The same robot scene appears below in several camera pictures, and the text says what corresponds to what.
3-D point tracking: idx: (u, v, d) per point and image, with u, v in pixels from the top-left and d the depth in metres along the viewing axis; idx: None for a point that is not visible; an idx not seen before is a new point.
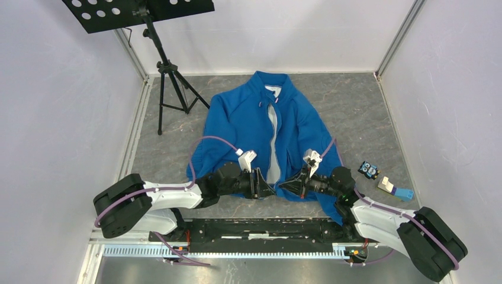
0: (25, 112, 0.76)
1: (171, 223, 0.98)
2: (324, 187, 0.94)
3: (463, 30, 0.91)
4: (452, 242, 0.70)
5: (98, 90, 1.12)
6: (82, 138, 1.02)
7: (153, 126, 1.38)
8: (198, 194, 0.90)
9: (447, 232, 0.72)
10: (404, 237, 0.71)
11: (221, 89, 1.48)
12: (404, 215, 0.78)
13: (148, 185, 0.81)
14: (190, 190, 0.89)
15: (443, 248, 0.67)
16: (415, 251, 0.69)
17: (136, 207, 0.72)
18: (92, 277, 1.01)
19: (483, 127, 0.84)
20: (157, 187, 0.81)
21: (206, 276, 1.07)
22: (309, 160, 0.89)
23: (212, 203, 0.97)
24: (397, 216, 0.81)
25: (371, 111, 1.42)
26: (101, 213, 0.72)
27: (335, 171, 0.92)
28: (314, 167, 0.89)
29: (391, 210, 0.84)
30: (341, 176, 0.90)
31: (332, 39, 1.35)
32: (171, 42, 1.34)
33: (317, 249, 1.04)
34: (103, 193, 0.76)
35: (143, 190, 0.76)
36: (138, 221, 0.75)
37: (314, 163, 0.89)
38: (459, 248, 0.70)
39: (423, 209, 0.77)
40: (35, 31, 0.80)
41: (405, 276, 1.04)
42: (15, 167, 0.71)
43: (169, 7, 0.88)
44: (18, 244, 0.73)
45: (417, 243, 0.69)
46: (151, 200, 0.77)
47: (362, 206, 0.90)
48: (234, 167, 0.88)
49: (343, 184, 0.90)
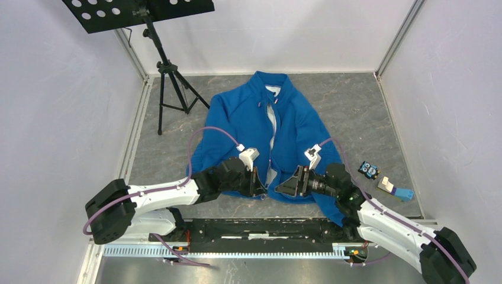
0: (25, 111, 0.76)
1: (169, 225, 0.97)
2: (321, 187, 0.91)
3: (463, 31, 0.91)
4: (467, 262, 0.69)
5: (98, 89, 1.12)
6: (82, 138, 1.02)
7: (153, 126, 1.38)
8: (193, 191, 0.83)
9: (464, 252, 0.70)
10: (425, 260, 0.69)
11: (221, 89, 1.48)
12: (425, 234, 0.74)
13: (133, 190, 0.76)
14: (184, 187, 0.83)
15: (460, 270, 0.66)
16: (433, 273, 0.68)
17: (121, 215, 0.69)
18: (92, 277, 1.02)
19: (483, 128, 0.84)
20: (142, 191, 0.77)
21: (206, 276, 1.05)
22: (311, 151, 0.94)
23: (211, 198, 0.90)
24: (415, 233, 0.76)
25: (371, 111, 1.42)
26: (89, 220, 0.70)
27: (330, 168, 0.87)
28: (311, 156, 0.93)
29: (408, 225, 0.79)
30: (334, 171, 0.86)
31: (332, 39, 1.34)
32: (171, 42, 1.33)
33: (317, 249, 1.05)
34: (91, 200, 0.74)
35: (129, 196, 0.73)
36: (127, 226, 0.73)
37: (314, 152, 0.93)
38: (470, 266, 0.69)
39: (443, 230, 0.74)
40: (35, 31, 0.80)
41: (405, 276, 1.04)
42: (15, 166, 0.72)
43: (169, 7, 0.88)
44: (18, 245, 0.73)
45: (435, 268, 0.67)
46: (136, 205, 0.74)
47: (373, 213, 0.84)
48: (239, 161, 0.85)
49: (337, 178, 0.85)
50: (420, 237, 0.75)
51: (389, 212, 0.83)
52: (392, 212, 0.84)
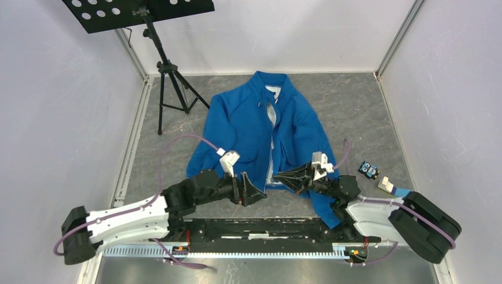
0: (25, 110, 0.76)
1: (160, 229, 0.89)
2: (324, 189, 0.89)
3: (464, 30, 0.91)
4: (444, 220, 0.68)
5: (98, 89, 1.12)
6: (82, 138, 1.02)
7: (153, 127, 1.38)
8: (160, 212, 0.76)
9: (436, 211, 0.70)
10: (397, 223, 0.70)
11: (221, 89, 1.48)
12: (393, 203, 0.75)
13: (93, 216, 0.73)
14: (150, 207, 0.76)
15: (436, 228, 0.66)
16: (411, 238, 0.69)
17: (76, 245, 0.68)
18: (92, 277, 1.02)
19: (483, 127, 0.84)
20: (99, 219, 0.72)
21: (206, 276, 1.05)
22: (320, 168, 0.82)
23: (188, 212, 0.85)
24: (388, 205, 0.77)
25: (371, 110, 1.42)
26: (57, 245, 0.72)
27: (343, 181, 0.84)
28: (319, 174, 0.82)
29: (380, 200, 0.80)
30: (347, 188, 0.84)
31: (332, 39, 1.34)
32: (171, 42, 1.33)
33: (317, 249, 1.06)
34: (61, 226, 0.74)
35: (83, 225, 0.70)
36: (91, 252, 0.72)
37: (322, 171, 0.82)
38: (453, 226, 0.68)
39: (411, 194, 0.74)
40: (36, 32, 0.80)
41: (406, 276, 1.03)
42: (15, 166, 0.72)
43: (169, 7, 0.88)
44: (18, 246, 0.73)
45: (411, 232, 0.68)
46: (92, 233, 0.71)
47: (356, 205, 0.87)
48: (211, 176, 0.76)
49: (348, 195, 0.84)
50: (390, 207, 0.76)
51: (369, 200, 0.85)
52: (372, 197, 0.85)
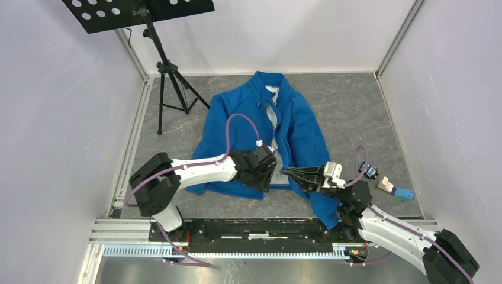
0: (25, 110, 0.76)
1: (177, 220, 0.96)
2: (334, 193, 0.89)
3: (463, 30, 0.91)
4: (469, 262, 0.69)
5: (98, 89, 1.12)
6: (83, 138, 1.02)
7: (153, 127, 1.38)
8: (232, 167, 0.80)
9: (464, 252, 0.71)
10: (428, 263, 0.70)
11: (221, 89, 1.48)
12: (425, 238, 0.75)
13: (177, 163, 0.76)
14: (222, 163, 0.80)
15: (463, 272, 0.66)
16: (436, 276, 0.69)
17: (165, 186, 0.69)
18: (92, 277, 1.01)
19: (483, 127, 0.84)
20: (184, 164, 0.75)
21: (206, 276, 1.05)
22: (330, 181, 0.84)
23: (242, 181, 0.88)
24: (416, 237, 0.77)
25: (371, 110, 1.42)
26: (133, 191, 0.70)
27: (356, 188, 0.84)
28: (329, 186, 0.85)
29: (409, 230, 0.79)
30: (360, 195, 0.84)
31: (332, 39, 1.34)
32: (171, 41, 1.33)
33: (316, 249, 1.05)
34: (137, 174, 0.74)
35: (172, 168, 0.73)
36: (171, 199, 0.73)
37: (333, 184, 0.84)
38: (473, 266, 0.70)
39: (443, 232, 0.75)
40: (35, 32, 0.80)
41: (405, 276, 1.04)
42: (15, 166, 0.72)
43: (169, 7, 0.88)
44: (18, 245, 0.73)
45: (438, 270, 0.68)
46: (180, 177, 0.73)
47: (374, 220, 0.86)
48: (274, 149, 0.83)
49: (361, 202, 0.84)
50: (421, 241, 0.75)
51: (389, 219, 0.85)
52: (393, 218, 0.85)
